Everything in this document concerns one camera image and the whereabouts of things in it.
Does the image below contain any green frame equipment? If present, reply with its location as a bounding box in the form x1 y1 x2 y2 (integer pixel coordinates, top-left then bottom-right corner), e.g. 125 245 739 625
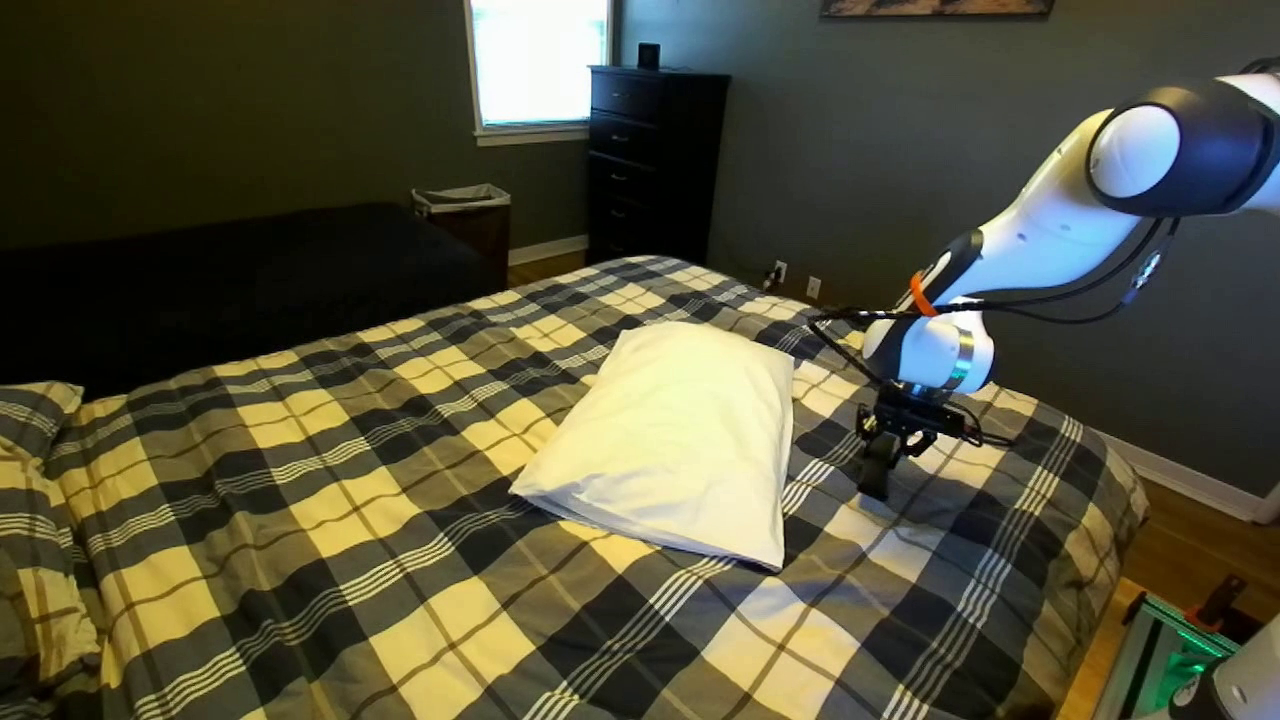
1094 574 1280 720

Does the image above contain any dark wooden nightstand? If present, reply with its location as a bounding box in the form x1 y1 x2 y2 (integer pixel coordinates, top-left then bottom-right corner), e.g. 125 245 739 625
410 185 512 283

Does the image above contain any black tall dresser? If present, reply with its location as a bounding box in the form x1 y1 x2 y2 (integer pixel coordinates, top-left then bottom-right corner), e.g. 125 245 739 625
589 64 728 264

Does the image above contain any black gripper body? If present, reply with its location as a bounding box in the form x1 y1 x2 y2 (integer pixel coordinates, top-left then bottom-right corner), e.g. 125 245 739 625
850 385 973 500

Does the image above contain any plaid pillow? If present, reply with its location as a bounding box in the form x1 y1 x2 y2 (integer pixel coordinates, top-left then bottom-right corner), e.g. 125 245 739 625
0 380 100 702

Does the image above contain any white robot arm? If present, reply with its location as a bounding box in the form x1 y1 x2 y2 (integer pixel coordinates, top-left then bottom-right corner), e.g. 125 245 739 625
855 61 1280 500

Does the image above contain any window with white frame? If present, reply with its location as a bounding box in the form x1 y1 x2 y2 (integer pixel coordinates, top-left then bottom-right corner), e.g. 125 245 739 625
465 0 615 149

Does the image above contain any white pillow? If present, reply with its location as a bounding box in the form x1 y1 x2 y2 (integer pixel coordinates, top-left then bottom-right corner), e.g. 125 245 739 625
512 320 792 566

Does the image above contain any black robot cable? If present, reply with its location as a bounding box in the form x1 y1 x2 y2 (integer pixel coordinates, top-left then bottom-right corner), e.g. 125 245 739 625
805 216 1182 405

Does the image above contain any small dark dresser-top object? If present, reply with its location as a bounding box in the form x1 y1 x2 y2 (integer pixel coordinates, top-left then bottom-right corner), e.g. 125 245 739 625
635 44 659 70

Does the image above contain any plaid bed comforter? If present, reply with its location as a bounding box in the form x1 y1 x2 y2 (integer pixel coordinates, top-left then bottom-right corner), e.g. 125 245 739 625
46 255 1147 720

